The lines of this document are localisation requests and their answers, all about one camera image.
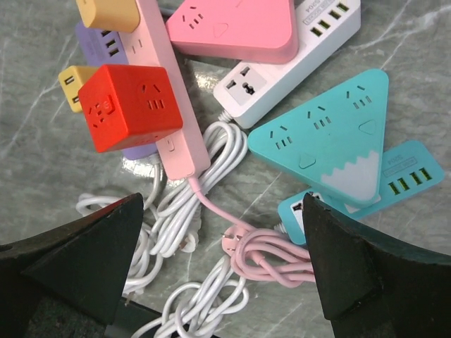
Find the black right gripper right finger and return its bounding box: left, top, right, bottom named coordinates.
left=302, top=194, right=450, bottom=337

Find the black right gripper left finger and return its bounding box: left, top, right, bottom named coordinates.
left=1, top=194, right=144, bottom=337

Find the pink power cable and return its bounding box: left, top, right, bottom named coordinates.
left=188, top=177, right=316, bottom=289

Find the pink long power strip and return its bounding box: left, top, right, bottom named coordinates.
left=120, top=1, right=211, bottom=180

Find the red cube socket adapter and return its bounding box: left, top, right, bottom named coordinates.
left=78, top=65, right=183, bottom=153

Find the purple USB power strip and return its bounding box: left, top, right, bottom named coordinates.
left=75, top=21, right=157, bottom=161

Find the yellow USB charger plug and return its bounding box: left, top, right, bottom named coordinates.
left=75, top=0, right=140, bottom=33

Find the pink triangular socket adapter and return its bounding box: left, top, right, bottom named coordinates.
left=166, top=0, right=299, bottom=64

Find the teal triangular socket adapter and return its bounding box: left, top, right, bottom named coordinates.
left=248, top=68, right=389, bottom=208

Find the teal USB power strip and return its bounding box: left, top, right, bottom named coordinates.
left=274, top=140, right=445, bottom=246

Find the white USB power strip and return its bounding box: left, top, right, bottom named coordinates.
left=214, top=0, right=361, bottom=129

